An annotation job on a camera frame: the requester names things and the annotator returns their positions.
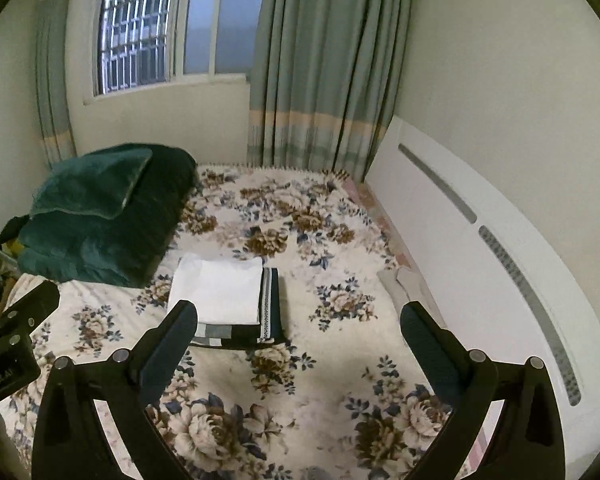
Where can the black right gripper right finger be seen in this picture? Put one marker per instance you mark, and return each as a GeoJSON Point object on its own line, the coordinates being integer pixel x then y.
{"type": "Point", "coordinates": [527, 442]}

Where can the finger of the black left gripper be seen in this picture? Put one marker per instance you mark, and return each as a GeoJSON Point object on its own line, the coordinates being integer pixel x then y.
{"type": "Point", "coordinates": [23, 317]}

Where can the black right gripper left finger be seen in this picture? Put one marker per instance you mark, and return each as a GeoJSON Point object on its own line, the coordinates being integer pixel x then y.
{"type": "Point", "coordinates": [69, 442]}

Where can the black white patterned garment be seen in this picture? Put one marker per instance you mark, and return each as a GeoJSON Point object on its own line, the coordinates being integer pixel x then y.
{"type": "Point", "coordinates": [267, 332]}

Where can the dark green folded quilt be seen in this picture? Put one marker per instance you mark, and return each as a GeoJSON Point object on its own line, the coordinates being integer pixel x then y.
{"type": "Point", "coordinates": [126, 250]}

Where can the dark green velvet pillow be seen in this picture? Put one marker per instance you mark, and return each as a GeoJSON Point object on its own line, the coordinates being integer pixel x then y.
{"type": "Point", "coordinates": [97, 184]}

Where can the white bed headboard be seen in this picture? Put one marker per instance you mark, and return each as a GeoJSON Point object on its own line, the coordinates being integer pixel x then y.
{"type": "Point", "coordinates": [496, 282]}

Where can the green striped left curtain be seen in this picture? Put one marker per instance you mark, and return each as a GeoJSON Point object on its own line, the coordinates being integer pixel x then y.
{"type": "Point", "coordinates": [50, 81]}

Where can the green striped curtain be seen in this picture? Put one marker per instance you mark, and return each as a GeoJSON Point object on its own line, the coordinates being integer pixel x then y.
{"type": "Point", "coordinates": [324, 82]}
{"type": "Point", "coordinates": [50, 81]}

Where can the window with metal bars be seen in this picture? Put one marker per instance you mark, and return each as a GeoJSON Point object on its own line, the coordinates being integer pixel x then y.
{"type": "Point", "coordinates": [137, 44]}

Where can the green striped right curtain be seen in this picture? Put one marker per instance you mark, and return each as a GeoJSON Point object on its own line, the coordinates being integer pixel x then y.
{"type": "Point", "coordinates": [324, 82]}

